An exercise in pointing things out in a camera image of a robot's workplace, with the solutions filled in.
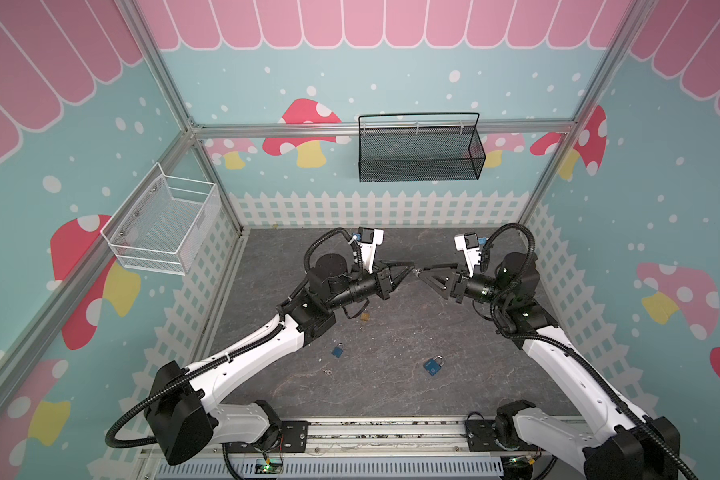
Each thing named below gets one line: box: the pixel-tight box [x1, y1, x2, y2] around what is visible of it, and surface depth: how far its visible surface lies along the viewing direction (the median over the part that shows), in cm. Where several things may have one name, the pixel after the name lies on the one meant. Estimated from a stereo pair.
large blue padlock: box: [423, 355, 445, 377], surface depth 87 cm
